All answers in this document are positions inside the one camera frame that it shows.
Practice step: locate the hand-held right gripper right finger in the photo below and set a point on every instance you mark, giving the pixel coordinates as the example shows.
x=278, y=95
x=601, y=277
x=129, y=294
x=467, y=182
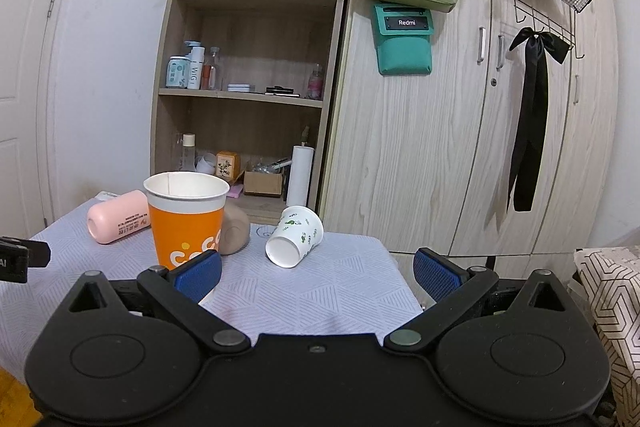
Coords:
x=440, y=276

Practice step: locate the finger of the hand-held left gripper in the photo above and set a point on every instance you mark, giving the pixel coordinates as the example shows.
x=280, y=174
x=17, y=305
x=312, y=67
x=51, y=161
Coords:
x=37, y=253

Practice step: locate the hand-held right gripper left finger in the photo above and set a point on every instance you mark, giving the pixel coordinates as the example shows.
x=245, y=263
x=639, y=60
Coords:
x=197, y=276

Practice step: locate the white cup with green print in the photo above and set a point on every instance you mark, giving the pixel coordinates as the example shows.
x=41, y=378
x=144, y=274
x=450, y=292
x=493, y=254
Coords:
x=295, y=234

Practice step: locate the orange paper cup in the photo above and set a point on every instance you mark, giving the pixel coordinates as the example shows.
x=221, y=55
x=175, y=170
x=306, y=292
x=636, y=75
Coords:
x=185, y=222

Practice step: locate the brown rounded container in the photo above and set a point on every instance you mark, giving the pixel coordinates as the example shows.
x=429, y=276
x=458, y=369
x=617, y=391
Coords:
x=235, y=232

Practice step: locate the pink paper pad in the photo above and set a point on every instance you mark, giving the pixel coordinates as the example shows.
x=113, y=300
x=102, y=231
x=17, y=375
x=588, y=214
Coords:
x=235, y=191

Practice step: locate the small cardboard box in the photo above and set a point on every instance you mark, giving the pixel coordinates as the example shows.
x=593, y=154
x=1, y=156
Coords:
x=262, y=184

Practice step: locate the yellow floral box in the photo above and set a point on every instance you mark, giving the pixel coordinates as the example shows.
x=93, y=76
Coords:
x=228, y=166

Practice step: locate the pale patterned tablecloth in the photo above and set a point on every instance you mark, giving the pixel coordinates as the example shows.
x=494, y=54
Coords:
x=325, y=287

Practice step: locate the clear bottle with beige cap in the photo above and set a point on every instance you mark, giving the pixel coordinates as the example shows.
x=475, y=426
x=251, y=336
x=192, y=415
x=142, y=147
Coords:
x=187, y=154

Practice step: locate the wooden wardrobe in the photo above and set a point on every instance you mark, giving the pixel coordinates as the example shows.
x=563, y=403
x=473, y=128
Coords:
x=425, y=147

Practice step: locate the white paper towel roll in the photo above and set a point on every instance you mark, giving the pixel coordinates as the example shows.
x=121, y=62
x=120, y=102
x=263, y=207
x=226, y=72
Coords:
x=299, y=177

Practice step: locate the white door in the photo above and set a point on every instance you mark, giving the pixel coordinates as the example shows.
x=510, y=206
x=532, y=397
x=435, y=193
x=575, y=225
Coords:
x=30, y=82

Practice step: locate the patterned fabric furniture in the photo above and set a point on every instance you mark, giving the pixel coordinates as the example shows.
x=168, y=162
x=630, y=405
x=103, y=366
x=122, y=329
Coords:
x=612, y=287

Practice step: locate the black ribbon bow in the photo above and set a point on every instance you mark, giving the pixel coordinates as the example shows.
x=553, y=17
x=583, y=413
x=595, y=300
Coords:
x=530, y=117

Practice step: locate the white flat tin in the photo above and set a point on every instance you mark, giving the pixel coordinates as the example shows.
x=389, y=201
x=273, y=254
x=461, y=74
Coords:
x=240, y=88

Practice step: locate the teal jar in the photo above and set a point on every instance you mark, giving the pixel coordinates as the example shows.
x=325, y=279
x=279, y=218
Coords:
x=175, y=74

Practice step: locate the black flat item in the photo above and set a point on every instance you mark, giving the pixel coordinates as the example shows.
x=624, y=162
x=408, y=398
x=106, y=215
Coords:
x=282, y=91

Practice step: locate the clear bottle with red liquid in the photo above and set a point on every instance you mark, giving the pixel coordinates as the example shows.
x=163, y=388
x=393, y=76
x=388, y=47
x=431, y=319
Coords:
x=214, y=72

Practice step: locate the white pump bottle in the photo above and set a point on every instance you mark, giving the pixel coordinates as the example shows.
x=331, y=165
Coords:
x=194, y=69

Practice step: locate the small pink bottle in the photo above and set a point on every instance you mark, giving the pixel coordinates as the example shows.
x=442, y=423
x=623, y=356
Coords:
x=315, y=84

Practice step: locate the teal Redmi box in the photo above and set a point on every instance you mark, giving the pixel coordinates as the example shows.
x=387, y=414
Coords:
x=402, y=52

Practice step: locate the wooden shelf unit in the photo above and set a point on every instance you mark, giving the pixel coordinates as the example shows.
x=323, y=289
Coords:
x=172, y=32

